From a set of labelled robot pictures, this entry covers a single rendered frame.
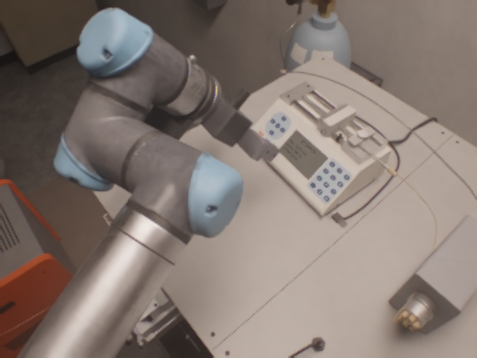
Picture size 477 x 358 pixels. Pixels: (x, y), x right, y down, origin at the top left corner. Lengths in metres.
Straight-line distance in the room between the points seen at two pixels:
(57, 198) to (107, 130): 1.40
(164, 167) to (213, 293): 0.32
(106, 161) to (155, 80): 0.11
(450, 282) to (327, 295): 0.19
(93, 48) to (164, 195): 0.17
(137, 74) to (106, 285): 0.22
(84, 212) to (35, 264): 0.61
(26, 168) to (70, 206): 1.36
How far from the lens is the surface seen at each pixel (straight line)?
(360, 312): 0.64
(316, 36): 1.25
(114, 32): 0.40
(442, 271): 0.56
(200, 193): 0.33
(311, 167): 0.70
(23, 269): 1.14
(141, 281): 0.35
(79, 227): 1.67
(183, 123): 0.51
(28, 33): 3.76
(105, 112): 0.42
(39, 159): 3.07
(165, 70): 0.44
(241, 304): 0.62
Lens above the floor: 2.03
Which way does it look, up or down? 53 degrees down
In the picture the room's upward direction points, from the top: 2 degrees counter-clockwise
